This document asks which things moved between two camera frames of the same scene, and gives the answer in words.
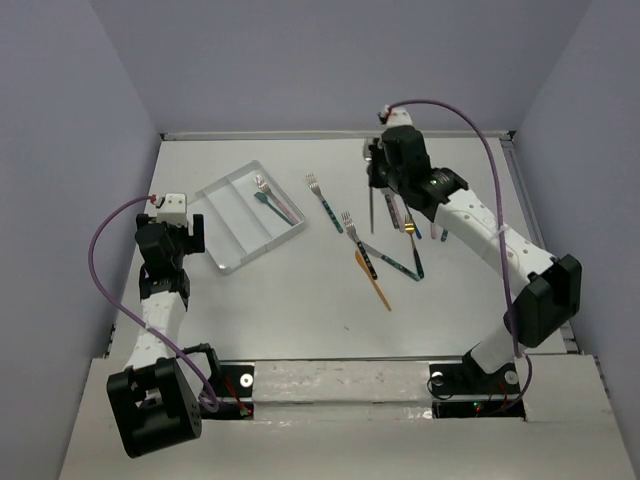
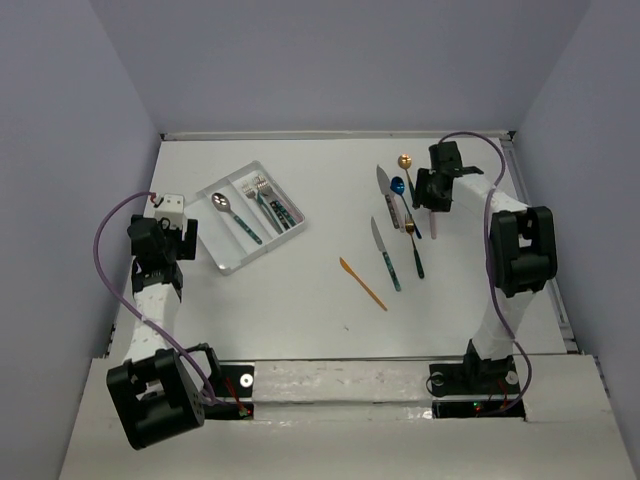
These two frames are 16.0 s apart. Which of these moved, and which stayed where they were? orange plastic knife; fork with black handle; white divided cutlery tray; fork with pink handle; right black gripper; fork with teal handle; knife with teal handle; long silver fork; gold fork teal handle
Moved: long silver fork; orange plastic knife; fork with pink handle; fork with teal handle; fork with black handle; knife with teal handle; right black gripper
Stayed: white divided cutlery tray; gold fork teal handle
